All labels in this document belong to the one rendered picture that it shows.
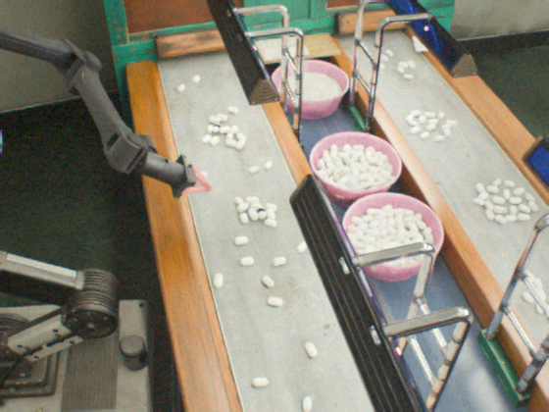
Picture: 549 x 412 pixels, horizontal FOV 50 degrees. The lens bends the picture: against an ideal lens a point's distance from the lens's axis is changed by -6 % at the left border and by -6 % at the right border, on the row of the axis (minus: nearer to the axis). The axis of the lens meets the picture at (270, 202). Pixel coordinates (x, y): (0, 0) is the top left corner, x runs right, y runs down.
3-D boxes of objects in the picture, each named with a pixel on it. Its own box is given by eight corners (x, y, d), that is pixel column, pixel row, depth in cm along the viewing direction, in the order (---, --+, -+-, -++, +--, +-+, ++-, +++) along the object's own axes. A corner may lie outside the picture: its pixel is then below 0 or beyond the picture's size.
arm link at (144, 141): (108, 166, 140) (128, 137, 138) (102, 142, 149) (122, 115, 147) (148, 187, 147) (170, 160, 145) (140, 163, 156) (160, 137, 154)
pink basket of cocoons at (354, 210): (359, 300, 155) (364, 277, 148) (326, 227, 173) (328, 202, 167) (453, 278, 160) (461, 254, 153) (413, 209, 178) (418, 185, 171)
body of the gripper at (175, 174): (187, 155, 154) (163, 145, 150) (194, 181, 147) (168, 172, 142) (174, 174, 157) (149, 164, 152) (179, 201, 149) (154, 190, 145)
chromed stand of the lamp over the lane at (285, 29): (244, 165, 192) (239, 37, 161) (230, 128, 206) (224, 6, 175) (303, 155, 195) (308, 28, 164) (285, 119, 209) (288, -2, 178)
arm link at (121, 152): (60, 78, 165) (81, 47, 162) (76, 86, 169) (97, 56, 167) (106, 171, 139) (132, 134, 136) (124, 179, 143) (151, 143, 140)
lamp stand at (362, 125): (366, 145, 199) (379, 21, 168) (344, 110, 213) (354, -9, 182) (418, 136, 203) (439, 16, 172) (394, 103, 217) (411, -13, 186)
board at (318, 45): (253, 66, 217) (253, 63, 216) (243, 45, 228) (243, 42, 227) (341, 54, 223) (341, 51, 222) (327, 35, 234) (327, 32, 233)
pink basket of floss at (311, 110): (324, 134, 203) (325, 111, 197) (256, 108, 214) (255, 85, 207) (360, 96, 219) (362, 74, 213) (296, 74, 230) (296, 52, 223)
